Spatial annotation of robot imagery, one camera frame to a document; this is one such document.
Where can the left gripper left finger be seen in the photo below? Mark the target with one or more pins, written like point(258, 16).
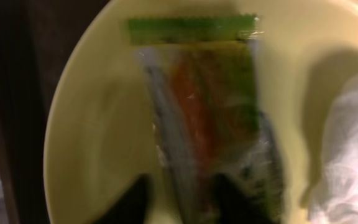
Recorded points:
point(132, 206)

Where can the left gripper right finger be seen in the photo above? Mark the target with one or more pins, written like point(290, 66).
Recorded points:
point(234, 207)

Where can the green snack wrapper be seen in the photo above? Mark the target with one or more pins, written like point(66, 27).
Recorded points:
point(202, 79)

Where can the yellow round plate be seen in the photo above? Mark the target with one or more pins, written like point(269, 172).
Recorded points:
point(99, 133)

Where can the crumpled white napkin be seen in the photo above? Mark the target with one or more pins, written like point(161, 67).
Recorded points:
point(335, 197)

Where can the dark brown serving tray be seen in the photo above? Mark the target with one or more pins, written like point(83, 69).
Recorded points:
point(36, 40)

